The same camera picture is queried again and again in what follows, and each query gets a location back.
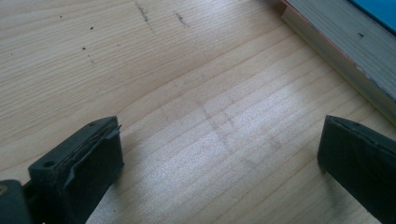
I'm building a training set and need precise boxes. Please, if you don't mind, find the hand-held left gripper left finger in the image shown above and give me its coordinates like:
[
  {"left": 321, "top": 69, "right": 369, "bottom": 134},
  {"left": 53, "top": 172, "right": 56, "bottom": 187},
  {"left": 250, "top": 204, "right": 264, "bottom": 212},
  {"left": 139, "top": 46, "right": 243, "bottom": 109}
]
[{"left": 22, "top": 115, "right": 125, "bottom": 224}]

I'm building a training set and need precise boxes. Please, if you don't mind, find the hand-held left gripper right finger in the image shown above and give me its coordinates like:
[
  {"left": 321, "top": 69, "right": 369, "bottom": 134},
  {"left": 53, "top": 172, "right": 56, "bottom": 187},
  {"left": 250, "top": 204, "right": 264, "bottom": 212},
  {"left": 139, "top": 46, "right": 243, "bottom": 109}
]
[{"left": 317, "top": 114, "right": 396, "bottom": 224}]

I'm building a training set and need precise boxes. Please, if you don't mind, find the yellow book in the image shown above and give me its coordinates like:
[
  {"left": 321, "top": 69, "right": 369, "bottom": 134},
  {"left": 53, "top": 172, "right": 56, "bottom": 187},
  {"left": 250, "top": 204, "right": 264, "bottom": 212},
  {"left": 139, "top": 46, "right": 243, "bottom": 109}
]
[{"left": 280, "top": 6, "right": 396, "bottom": 126}]

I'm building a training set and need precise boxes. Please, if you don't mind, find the multicoloured cover book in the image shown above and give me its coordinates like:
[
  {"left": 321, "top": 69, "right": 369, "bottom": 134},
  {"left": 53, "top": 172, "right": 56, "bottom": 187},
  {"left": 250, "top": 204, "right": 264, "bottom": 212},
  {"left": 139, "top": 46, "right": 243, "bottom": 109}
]
[{"left": 281, "top": 0, "right": 396, "bottom": 102}]

